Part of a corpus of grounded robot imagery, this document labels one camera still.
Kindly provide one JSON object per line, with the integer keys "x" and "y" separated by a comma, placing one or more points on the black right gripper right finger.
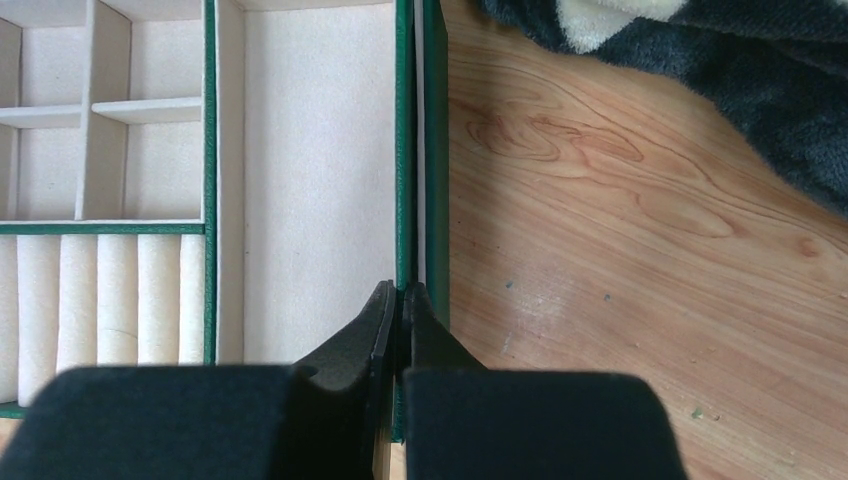
{"x": 463, "y": 420}

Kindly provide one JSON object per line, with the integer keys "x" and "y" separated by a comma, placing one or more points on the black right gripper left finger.
{"x": 326, "y": 416}

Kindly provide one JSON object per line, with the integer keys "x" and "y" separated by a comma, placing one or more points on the green jewelry tray insert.
{"x": 188, "y": 182}

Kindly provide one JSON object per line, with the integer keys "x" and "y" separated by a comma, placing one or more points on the green jewelry box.
{"x": 422, "y": 214}

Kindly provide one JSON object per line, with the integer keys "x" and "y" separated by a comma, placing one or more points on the black floral plush blanket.
{"x": 776, "y": 70}

